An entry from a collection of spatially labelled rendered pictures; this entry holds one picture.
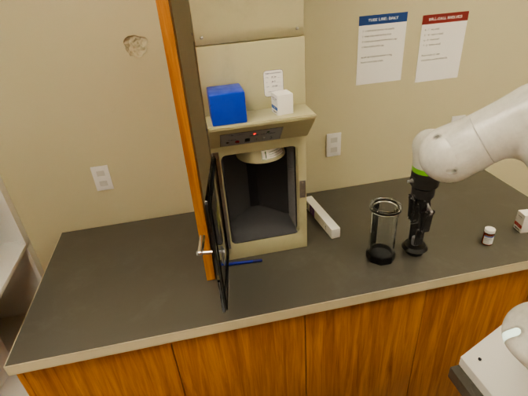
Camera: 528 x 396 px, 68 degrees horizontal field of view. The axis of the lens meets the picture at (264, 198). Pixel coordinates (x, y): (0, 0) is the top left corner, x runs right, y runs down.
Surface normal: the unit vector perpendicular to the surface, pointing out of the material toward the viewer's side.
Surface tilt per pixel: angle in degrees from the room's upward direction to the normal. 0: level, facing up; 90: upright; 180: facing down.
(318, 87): 90
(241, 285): 0
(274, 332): 90
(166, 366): 90
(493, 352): 40
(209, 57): 90
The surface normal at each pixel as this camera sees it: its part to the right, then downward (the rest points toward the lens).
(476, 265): -0.07, -0.86
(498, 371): -0.68, -0.54
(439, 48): 0.20, 0.48
